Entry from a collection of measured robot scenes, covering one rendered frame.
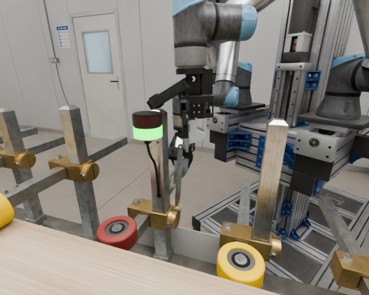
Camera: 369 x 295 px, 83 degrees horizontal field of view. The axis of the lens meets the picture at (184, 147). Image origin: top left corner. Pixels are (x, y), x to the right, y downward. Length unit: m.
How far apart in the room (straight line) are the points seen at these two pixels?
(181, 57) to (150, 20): 3.03
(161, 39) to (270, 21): 1.46
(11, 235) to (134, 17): 3.38
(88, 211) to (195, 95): 0.46
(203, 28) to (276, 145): 0.29
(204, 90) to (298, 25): 0.76
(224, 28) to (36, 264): 0.58
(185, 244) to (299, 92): 0.88
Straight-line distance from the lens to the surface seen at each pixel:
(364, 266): 0.61
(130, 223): 0.48
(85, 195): 0.68
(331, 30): 1.24
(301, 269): 1.44
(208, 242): 0.63
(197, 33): 0.50
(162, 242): 0.62
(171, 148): 0.72
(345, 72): 1.00
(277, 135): 0.42
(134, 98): 3.67
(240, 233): 0.54
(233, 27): 0.54
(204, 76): 0.51
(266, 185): 0.46
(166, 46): 3.37
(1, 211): 0.56
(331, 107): 1.01
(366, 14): 0.85
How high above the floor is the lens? 1.21
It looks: 20 degrees down
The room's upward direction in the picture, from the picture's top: straight up
